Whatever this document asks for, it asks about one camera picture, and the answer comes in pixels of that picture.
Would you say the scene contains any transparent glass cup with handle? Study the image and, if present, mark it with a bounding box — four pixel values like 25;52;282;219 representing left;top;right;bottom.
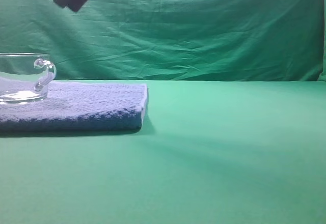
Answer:
1;53;57;104

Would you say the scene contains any blue waffle towel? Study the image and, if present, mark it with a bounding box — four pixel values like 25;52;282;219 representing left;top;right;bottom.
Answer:
1;81;148;133

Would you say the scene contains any green backdrop cloth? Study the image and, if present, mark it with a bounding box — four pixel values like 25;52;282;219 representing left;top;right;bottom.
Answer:
1;0;324;81

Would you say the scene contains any green table cloth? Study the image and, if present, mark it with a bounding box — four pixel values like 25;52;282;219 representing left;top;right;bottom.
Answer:
1;81;325;223

